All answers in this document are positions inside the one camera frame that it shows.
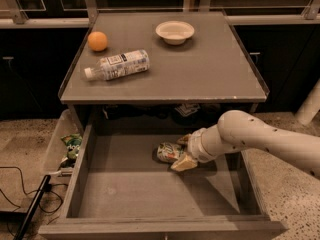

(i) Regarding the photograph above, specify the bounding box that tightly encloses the green snack bag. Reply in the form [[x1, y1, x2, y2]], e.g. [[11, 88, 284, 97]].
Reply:
[[61, 133, 82, 160]]

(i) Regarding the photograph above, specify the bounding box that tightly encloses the clear plastic water bottle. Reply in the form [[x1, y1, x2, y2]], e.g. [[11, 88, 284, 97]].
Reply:
[[83, 50, 150, 81]]

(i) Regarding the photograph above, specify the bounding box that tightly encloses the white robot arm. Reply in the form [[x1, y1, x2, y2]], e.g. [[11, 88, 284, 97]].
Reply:
[[171, 110, 320, 178]]

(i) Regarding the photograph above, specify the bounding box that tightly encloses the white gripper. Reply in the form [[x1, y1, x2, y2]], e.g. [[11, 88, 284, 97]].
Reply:
[[171, 127, 217, 172]]

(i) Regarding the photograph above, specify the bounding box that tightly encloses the white shallow bowl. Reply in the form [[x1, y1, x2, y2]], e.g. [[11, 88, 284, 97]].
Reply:
[[156, 21, 195, 45]]

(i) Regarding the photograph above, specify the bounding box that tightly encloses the green 7up soda can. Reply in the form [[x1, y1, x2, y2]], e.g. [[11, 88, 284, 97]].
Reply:
[[157, 142, 185, 163]]

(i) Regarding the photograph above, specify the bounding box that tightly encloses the metal railing frame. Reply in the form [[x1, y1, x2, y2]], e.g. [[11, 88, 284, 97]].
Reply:
[[0, 0, 320, 29]]

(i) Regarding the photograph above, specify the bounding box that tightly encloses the black cable on floor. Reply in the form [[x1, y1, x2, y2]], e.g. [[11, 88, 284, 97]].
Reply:
[[0, 165, 69, 240]]

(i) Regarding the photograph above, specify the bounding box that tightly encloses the grey wooden counter cabinet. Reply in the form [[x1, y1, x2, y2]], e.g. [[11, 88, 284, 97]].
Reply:
[[59, 12, 269, 128]]

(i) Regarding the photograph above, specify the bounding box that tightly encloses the open grey top drawer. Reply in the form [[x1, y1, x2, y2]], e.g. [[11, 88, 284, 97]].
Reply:
[[39, 124, 287, 240]]

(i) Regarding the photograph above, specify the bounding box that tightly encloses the black flat bar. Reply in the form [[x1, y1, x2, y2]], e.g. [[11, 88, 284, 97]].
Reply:
[[13, 175, 51, 240]]

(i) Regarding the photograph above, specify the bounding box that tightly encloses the orange fruit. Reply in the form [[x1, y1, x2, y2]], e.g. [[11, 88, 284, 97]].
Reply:
[[88, 31, 108, 52]]

